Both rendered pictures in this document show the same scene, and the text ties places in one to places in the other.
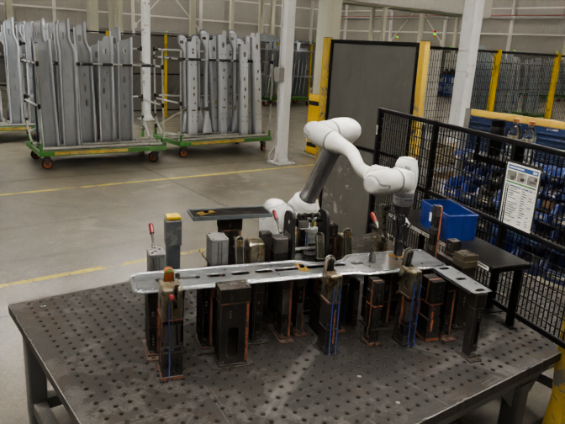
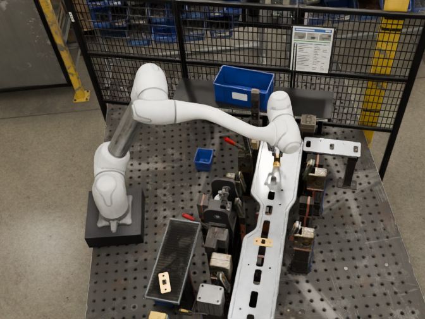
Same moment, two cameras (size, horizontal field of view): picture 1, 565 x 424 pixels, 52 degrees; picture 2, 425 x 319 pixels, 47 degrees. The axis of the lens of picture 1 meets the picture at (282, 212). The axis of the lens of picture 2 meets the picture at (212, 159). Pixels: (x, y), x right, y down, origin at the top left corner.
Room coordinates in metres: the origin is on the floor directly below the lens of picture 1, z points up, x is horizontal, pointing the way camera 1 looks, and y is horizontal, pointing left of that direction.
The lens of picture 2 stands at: (1.77, 0.89, 2.95)
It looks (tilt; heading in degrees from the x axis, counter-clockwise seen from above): 50 degrees down; 308
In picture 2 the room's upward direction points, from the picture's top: 6 degrees counter-clockwise
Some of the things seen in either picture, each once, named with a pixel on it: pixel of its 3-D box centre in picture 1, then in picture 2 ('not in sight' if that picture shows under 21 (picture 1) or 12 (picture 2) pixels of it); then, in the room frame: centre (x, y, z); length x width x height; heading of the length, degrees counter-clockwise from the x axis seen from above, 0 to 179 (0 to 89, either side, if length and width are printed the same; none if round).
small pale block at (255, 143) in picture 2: not in sight; (255, 162); (2.62, -0.56, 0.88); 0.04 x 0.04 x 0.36; 21
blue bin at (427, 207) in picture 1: (447, 219); (243, 87); (2.86, -0.85, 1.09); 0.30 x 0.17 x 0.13; 14
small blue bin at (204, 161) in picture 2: not in sight; (203, 160); (2.95, -0.52, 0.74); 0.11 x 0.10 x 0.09; 111
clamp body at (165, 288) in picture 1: (171, 329); not in sight; (1.93, 0.38, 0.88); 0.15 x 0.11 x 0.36; 21
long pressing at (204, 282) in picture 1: (298, 269); (264, 247); (2.30, -0.08, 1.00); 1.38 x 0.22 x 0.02; 111
